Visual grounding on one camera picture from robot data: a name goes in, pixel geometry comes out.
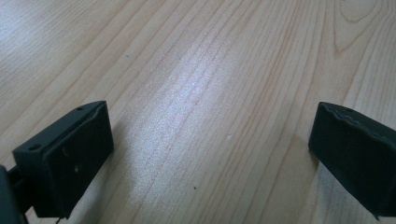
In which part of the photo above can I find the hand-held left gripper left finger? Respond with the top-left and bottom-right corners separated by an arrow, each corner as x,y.
12,100 -> 115,219

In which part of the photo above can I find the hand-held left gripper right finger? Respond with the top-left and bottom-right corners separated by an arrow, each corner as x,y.
307,101 -> 396,220

